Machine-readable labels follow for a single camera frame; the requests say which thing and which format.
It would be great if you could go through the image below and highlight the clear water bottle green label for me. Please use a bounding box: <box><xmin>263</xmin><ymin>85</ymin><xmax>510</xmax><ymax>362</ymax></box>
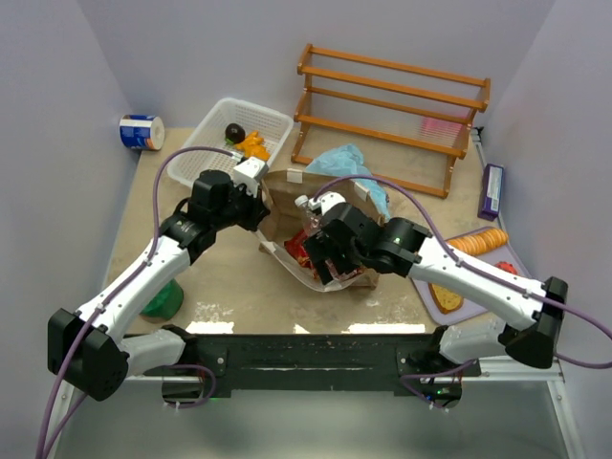
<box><xmin>295</xmin><ymin>195</ymin><xmax>322</xmax><ymax>237</ymax></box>

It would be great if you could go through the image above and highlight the white plastic basket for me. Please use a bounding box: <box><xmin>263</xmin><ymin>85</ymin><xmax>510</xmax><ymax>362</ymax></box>
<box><xmin>166</xmin><ymin>98</ymin><xmax>294</xmax><ymax>186</ymax></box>

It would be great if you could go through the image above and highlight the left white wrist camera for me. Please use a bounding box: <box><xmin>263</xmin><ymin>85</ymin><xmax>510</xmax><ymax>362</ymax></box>
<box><xmin>233</xmin><ymin>157</ymin><xmax>269</xmax><ymax>188</ymax></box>

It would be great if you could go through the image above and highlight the dark round fruit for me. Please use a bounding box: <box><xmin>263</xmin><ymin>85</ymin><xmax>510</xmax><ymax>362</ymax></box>
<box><xmin>225</xmin><ymin>122</ymin><xmax>247</xmax><ymax>144</ymax></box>

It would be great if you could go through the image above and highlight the purple box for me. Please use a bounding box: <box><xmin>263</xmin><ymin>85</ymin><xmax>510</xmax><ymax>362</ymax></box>
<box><xmin>477</xmin><ymin>164</ymin><xmax>505</xmax><ymax>221</ymax></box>

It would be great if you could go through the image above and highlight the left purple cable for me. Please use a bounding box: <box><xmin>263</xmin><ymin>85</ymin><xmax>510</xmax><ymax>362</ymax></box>
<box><xmin>35</xmin><ymin>145</ymin><xmax>240</xmax><ymax>459</ymax></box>

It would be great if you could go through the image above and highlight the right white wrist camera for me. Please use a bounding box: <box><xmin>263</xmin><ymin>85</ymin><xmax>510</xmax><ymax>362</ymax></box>
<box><xmin>307</xmin><ymin>191</ymin><xmax>346</xmax><ymax>221</ymax></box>

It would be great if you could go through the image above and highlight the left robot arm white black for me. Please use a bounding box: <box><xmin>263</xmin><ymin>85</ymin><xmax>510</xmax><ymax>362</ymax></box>
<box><xmin>48</xmin><ymin>159</ymin><xmax>269</xmax><ymax>402</ymax></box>

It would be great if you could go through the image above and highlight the blue white paper roll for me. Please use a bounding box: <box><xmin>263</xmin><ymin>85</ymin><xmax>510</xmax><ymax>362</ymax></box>
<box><xmin>119</xmin><ymin>115</ymin><xmax>165</xmax><ymax>151</ymax></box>

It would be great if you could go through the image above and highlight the red frosted donut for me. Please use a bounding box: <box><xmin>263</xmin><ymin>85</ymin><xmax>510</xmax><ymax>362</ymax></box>
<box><xmin>494</xmin><ymin>261</ymin><xmax>518</xmax><ymax>275</ymax></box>

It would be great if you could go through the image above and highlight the green plastic bag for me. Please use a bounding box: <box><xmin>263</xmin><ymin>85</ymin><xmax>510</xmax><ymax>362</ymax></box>
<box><xmin>140</xmin><ymin>279</ymin><xmax>185</xmax><ymax>321</ymax></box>

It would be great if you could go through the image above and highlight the purple cable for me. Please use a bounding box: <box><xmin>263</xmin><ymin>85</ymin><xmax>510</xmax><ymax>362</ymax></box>
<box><xmin>313</xmin><ymin>175</ymin><xmax>612</xmax><ymax>369</ymax></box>
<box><xmin>35</xmin><ymin>145</ymin><xmax>240</xmax><ymax>459</ymax></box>

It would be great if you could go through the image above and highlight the black base frame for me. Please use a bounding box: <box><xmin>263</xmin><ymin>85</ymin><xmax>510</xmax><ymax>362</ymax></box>
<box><xmin>145</xmin><ymin>333</ymin><xmax>481</xmax><ymax>407</ymax></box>

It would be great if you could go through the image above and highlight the red snack chip bag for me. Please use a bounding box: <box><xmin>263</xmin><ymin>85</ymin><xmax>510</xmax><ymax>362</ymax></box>
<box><xmin>283</xmin><ymin>228</ymin><xmax>364</xmax><ymax>283</ymax></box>

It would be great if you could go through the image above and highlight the bread slice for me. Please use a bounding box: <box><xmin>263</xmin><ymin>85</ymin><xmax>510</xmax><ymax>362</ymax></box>
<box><xmin>428</xmin><ymin>283</ymin><xmax>464</xmax><ymax>315</ymax></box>

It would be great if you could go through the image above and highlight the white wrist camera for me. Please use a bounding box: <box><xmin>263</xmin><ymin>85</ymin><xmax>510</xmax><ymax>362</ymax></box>
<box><xmin>233</xmin><ymin>157</ymin><xmax>269</xmax><ymax>188</ymax></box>
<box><xmin>307</xmin><ymin>191</ymin><xmax>346</xmax><ymax>221</ymax></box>

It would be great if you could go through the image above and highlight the wooden orange shelf rack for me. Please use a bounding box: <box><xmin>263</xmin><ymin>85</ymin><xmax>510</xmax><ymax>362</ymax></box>
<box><xmin>291</xmin><ymin>43</ymin><xmax>492</xmax><ymax>199</ymax></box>

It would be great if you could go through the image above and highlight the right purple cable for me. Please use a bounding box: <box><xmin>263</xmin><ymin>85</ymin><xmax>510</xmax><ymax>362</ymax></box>
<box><xmin>313</xmin><ymin>175</ymin><xmax>612</xmax><ymax>369</ymax></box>

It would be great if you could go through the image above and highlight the brown paper grocery bag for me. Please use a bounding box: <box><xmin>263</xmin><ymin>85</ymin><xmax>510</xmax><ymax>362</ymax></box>
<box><xmin>257</xmin><ymin>169</ymin><xmax>380</xmax><ymax>293</ymax></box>

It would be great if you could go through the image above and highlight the lavender plastic tray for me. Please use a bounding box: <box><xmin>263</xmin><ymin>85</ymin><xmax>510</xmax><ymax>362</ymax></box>
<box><xmin>409</xmin><ymin>236</ymin><xmax>543</xmax><ymax>330</ymax></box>

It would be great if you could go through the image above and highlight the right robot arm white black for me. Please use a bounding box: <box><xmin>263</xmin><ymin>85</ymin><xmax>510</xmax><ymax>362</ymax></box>
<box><xmin>299</xmin><ymin>200</ymin><xmax>568</xmax><ymax>369</ymax></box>

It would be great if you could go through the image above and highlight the orange food piece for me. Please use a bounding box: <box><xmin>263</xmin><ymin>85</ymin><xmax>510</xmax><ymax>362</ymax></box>
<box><xmin>234</xmin><ymin>131</ymin><xmax>270</xmax><ymax>162</ymax></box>

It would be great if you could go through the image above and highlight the light blue plastic bag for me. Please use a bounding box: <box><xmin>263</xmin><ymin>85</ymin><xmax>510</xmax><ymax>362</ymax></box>
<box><xmin>305</xmin><ymin>143</ymin><xmax>391</xmax><ymax>220</ymax></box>

